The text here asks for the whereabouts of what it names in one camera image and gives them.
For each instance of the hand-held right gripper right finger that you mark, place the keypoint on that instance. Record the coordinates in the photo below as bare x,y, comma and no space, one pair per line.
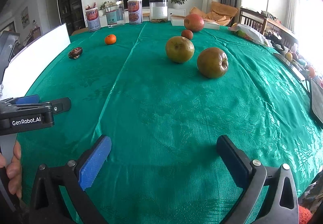
233,163

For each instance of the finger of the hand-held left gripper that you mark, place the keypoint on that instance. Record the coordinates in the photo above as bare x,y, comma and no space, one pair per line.
27,99
61,105

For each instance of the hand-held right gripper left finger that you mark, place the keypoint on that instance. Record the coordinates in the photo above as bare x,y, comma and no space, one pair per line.
94,163

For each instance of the white cardboard box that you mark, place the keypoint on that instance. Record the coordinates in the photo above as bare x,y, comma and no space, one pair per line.
37,54

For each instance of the small orange tangerine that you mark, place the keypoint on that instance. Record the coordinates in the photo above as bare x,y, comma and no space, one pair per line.
110,39

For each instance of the green-brown apple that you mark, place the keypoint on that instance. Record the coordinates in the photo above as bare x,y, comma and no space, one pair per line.
179,49
212,62

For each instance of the small red fruit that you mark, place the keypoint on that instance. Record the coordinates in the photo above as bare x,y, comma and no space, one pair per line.
187,34

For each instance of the large red apple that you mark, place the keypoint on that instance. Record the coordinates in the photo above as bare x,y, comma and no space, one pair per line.
193,22

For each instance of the person's left hand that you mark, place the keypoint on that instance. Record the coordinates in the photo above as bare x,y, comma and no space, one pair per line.
15,176

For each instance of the green tablecloth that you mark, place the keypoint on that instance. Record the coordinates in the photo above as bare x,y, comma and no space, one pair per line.
164,113

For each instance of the red fuzzy cloth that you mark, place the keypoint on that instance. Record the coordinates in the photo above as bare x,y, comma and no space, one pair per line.
306,215

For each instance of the pink label tin can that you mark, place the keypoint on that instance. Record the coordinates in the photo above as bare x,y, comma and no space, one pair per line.
92,20
135,12

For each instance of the red flower arrangement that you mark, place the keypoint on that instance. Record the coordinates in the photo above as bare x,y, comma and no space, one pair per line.
90,6

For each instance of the black smartphone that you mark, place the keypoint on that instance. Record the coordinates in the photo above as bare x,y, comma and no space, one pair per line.
317,102

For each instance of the glass jar silver lid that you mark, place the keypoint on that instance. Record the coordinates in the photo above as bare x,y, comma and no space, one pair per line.
114,14

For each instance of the leafy plant in vase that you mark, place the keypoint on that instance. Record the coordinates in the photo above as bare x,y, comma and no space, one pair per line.
104,5

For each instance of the basket of assorted fruit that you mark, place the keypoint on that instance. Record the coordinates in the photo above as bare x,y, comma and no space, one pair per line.
302,65

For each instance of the white plastic bag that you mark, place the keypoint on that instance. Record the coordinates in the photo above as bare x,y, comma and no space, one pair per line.
249,33

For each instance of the clear jar black lid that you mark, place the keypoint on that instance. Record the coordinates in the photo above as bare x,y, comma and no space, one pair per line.
158,10

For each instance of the flat yellow white box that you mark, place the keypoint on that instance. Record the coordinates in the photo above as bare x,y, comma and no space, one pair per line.
176,20

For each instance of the wooden slatted bench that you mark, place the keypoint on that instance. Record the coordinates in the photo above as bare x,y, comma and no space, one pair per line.
252,19

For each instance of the white television cabinet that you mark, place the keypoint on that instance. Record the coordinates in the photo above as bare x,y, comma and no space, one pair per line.
176,12

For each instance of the orange lounge chair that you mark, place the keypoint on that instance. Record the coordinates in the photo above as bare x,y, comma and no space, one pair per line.
219,13

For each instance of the framed wall picture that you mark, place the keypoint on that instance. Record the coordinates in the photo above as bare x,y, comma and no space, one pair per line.
24,17

